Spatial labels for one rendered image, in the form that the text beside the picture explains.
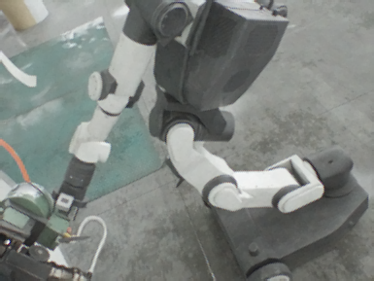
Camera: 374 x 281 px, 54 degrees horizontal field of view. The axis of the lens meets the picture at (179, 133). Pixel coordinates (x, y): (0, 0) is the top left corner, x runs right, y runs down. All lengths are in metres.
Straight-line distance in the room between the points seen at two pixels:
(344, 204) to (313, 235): 0.20
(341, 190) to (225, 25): 1.08
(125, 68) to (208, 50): 0.21
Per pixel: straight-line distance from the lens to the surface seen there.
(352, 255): 1.84
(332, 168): 1.68
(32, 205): 1.14
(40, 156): 3.00
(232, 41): 0.92
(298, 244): 1.67
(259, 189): 1.54
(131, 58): 0.94
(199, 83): 0.99
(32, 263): 1.05
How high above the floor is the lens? 1.63
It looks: 41 degrees down
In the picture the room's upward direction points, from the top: 23 degrees counter-clockwise
